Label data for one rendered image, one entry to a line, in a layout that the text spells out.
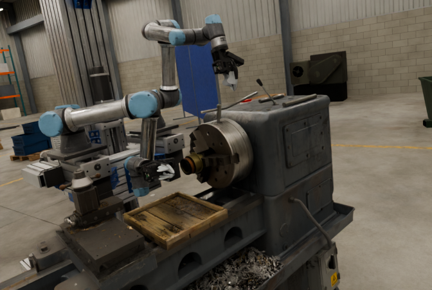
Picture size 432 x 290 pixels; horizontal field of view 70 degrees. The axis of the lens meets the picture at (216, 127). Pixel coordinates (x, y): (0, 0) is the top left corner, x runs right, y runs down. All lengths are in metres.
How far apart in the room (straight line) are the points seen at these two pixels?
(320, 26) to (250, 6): 2.83
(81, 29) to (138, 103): 0.71
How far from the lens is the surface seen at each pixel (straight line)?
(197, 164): 1.36
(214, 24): 1.51
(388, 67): 11.23
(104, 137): 1.89
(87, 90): 1.93
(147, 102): 1.41
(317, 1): 11.78
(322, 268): 1.91
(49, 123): 1.57
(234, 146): 1.35
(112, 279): 1.07
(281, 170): 1.50
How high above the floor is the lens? 1.48
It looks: 11 degrees down
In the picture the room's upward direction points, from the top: 7 degrees counter-clockwise
